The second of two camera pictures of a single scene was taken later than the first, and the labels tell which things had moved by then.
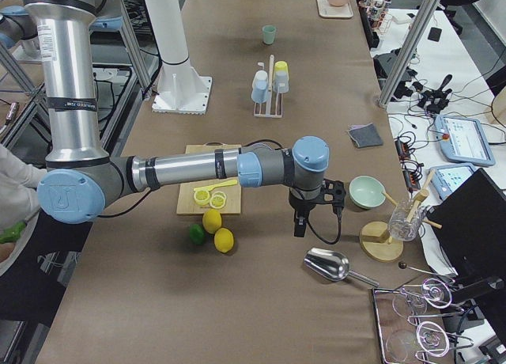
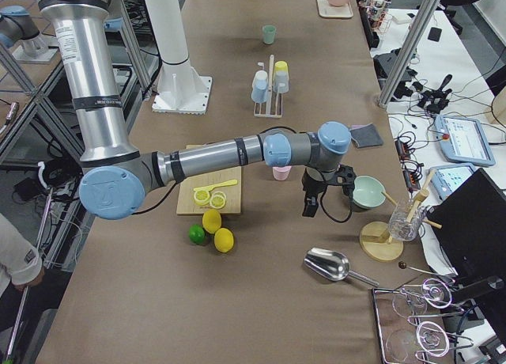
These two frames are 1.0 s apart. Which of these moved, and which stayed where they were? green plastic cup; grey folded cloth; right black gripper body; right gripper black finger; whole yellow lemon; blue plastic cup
Moved: right black gripper body; right gripper black finger
Stayed: whole yellow lemon; green plastic cup; grey folded cloth; blue plastic cup
